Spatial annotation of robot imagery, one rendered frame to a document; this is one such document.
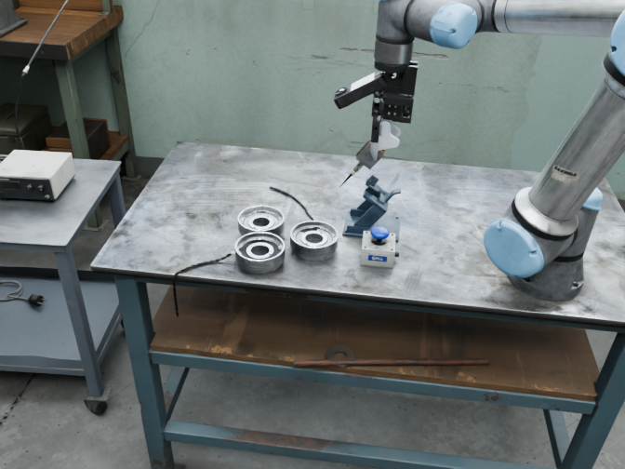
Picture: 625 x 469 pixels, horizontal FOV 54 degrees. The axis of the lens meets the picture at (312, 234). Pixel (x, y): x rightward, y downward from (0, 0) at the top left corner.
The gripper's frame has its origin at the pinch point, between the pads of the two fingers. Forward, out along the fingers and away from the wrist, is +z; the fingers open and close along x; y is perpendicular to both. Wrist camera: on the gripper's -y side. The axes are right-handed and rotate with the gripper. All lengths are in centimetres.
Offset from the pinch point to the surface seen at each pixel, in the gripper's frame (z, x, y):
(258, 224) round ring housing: 18.6, -6.3, -24.5
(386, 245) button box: 15.1, -13.2, 5.2
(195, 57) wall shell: 34, 145, -91
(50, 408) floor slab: 99, -5, -95
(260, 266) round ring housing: 17.0, -23.5, -19.6
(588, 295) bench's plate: 20, -16, 47
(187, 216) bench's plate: 19.5, -4.9, -41.9
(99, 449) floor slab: 100, -17, -72
